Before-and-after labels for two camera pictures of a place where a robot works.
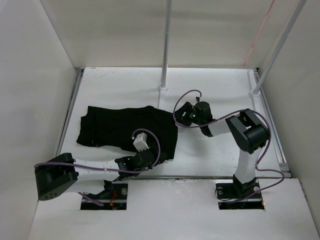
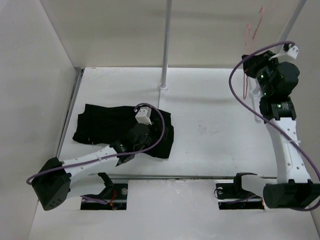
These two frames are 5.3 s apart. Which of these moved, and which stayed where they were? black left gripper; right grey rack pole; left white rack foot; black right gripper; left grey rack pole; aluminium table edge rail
Moved: black left gripper; black right gripper
Stayed: right grey rack pole; left white rack foot; left grey rack pole; aluminium table edge rail
